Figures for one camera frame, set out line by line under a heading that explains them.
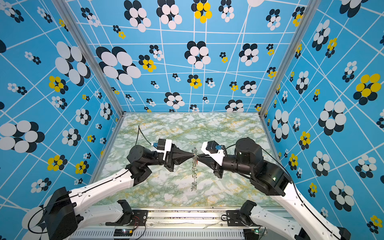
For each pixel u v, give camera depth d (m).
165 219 0.75
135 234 0.70
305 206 0.38
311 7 0.68
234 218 0.72
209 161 0.49
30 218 0.39
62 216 0.38
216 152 0.44
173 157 0.53
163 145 0.48
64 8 0.69
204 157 0.54
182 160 0.57
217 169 0.47
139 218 0.73
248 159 0.43
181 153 0.54
